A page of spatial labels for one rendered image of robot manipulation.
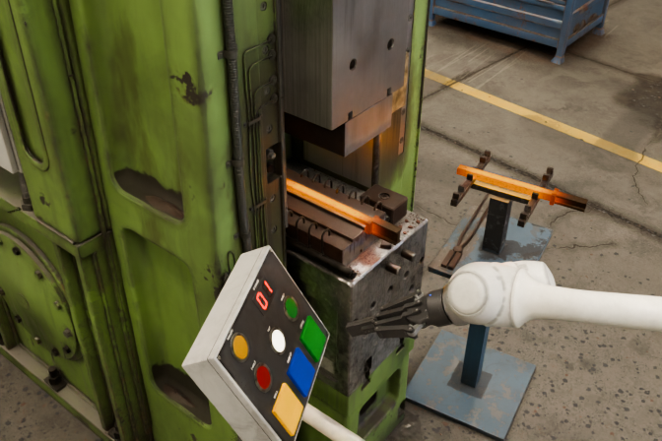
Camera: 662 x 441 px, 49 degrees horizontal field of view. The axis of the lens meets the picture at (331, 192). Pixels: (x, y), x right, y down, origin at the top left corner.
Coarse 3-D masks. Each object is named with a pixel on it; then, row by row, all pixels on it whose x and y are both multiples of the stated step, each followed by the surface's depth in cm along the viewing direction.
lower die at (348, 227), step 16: (288, 176) 219; (304, 176) 219; (288, 192) 211; (320, 192) 212; (288, 208) 206; (304, 208) 206; (320, 208) 205; (352, 208) 204; (368, 208) 206; (288, 224) 202; (304, 224) 201; (320, 224) 200; (336, 224) 200; (352, 224) 200; (304, 240) 200; (320, 240) 196; (336, 240) 196; (352, 240) 195; (368, 240) 202; (336, 256) 195; (352, 256) 198
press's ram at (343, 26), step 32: (288, 0) 157; (320, 0) 151; (352, 0) 155; (384, 0) 165; (288, 32) 162; (320, 32) 156; (352, 32) 159; (384, 32) 170; (288, 64) 166; (320, 64) 160; (352, 64) 164; (384, 64) 175; (288, 96) 171; (320, 96) 164; (352, 96) 168; (384, 96) 180
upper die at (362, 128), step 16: (368, 112) 177; (384, 112) 183; (288, 128) 184; (304, 128) 180; (320, 128) 176; (336, 128) 173; (352, 128) 174; (368, 128) 180; (384, 128) 186; (320, 144) 179; (336, 144) 175; (352, 144) 176
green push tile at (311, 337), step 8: (312, 320) 163; (304, 328) 160; (312, 328) 162; (304, 336) 158; (312, 336) 161; (320, 336) 164; (304, 344) 158; (312, 344) 160; (320, 344) 163; (312, 352) 159; (320, 352) 162
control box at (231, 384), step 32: (256, 256) 157; (224, 288) 152; (256, 288) 149; (288, 288) 160; (224, 320) 141; (256, 320) 146; (288, 320) 156; (320, 320) 168; (192, 352) 137; (224, 352) 134; (256, 352) 143; (288, 352) 152; (224, 384) 135; (256, 384) 140; (288, 384) 149; (224, 416) 141; (256, 416) 138
